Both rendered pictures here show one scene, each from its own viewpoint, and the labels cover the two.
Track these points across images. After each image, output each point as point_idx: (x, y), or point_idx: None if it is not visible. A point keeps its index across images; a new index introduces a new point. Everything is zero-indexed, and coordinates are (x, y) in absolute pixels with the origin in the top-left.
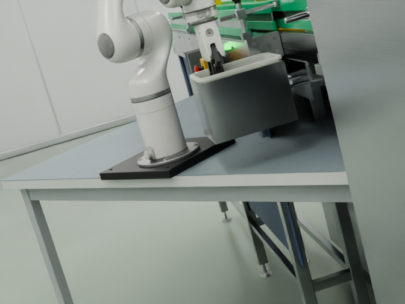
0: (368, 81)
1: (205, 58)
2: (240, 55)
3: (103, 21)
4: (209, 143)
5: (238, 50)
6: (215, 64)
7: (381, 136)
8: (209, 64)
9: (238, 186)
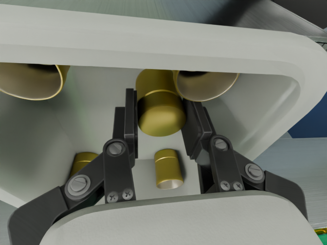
0: None
1: (161, 229)
2: (305, 186)
3: None
4: (299, 3)
5: (322, 198)
6: (67, 196)
7: None
8: (213, 174)
9: None
